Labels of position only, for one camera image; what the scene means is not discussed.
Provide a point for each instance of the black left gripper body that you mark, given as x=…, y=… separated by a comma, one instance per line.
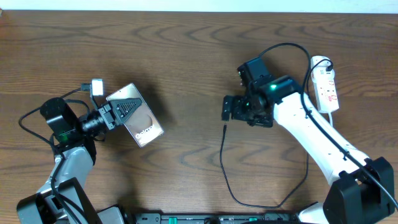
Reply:
x=103, y=121

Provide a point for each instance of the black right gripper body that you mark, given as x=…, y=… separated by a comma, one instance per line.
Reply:
x=244, y=110

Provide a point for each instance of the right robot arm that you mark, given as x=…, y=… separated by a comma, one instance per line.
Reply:
x=361, y=189

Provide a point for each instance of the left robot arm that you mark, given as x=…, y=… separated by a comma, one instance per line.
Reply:
x=62, y=198

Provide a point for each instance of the white power strip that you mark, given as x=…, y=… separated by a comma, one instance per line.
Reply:
x=325, y=90

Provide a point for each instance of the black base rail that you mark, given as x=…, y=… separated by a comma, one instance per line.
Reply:
x=214, y=218

